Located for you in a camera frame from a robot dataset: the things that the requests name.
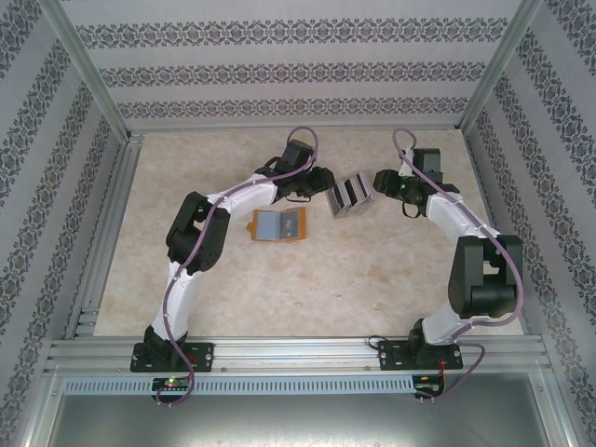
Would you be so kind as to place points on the orange card holder wallet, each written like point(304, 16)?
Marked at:
point(302, 223)

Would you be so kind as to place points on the dark grey card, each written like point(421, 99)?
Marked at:
point(291, 226)

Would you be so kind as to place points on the grey-blue card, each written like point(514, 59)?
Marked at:
point(269, 226)

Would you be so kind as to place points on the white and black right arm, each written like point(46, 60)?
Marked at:
point(484, 279)

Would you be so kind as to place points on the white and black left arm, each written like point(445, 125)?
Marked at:
point(251, 195)

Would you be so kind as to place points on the clear acrylic card box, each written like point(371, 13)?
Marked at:
point(351, 195)

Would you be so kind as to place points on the small controller circuit board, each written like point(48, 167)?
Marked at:
point(172, 384)
point(428, 386)

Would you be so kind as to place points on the grey sheet metal panel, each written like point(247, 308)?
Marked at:
point(298, 419)

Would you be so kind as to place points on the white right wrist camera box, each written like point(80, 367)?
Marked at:
point(408, 156)

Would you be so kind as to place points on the aluminium frame cross beam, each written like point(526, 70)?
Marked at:
point(298, 129)

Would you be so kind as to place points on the aluminium frame post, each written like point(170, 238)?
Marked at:
point(93, 70)
point(495, 70)

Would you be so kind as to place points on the wide aluminium mounting rail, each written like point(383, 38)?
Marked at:
point(298, 351)

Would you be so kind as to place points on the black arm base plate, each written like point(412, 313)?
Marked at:
point(388, 356)
point(205, 356)

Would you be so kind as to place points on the grooved aluminium side rail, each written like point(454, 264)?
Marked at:
point(104, 233)

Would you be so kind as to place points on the aluminium lower frame beam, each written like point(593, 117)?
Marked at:
point(39, 410)
point(559, 410)

